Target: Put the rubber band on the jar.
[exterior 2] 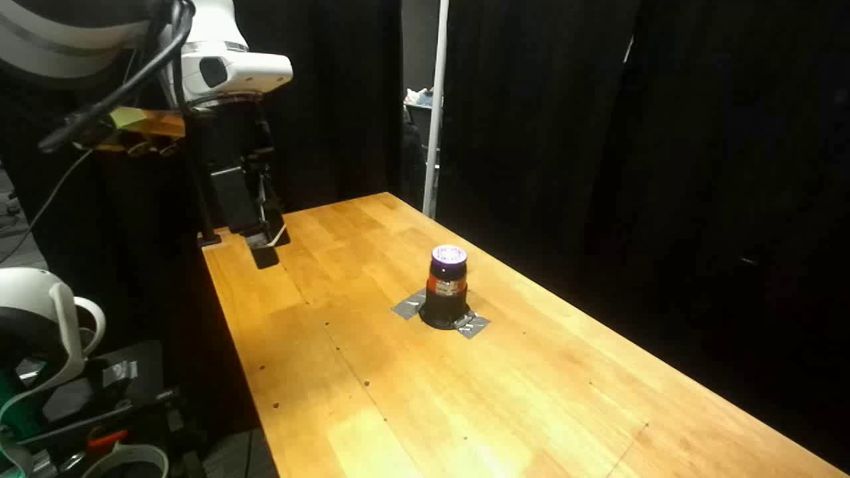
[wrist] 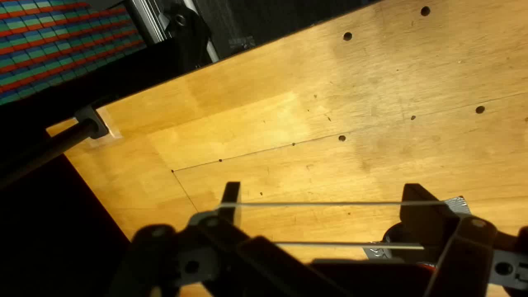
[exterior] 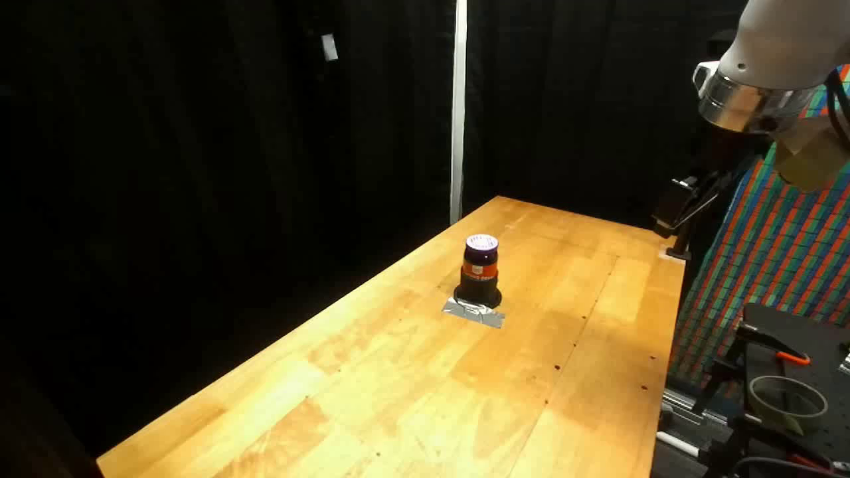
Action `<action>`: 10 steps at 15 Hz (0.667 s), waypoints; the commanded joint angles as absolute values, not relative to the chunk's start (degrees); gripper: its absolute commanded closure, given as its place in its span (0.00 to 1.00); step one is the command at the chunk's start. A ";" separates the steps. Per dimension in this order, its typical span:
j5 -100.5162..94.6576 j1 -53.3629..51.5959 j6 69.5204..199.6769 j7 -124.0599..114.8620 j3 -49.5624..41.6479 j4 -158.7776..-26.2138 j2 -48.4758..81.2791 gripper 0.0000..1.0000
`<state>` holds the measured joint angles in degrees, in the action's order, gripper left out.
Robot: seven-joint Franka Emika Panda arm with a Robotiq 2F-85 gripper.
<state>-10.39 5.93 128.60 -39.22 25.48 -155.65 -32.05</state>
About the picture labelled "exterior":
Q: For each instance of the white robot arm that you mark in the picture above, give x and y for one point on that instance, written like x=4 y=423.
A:
x=778 y=81

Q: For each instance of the dark jar with purple lid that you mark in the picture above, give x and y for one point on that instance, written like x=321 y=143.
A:
x=479 y=272

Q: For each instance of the small white tag on curtain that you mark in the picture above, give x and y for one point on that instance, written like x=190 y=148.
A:
x=330 y=46

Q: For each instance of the white vertical pole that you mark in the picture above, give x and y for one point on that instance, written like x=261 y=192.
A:
x=457 y=110

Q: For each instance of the black curtain backdrop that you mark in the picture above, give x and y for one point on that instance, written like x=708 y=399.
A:
x=186 y=178

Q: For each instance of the black clamp on table edge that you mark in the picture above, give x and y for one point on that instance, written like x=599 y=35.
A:
x=681 y=204

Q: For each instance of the striped colourful cloth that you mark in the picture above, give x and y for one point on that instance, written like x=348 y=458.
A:
x=778 y=247

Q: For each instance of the black equipment with grey cup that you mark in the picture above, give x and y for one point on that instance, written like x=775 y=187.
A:
x=775 y=403

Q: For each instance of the grey duct tape patch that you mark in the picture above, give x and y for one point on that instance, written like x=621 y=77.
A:
x=474 y=312

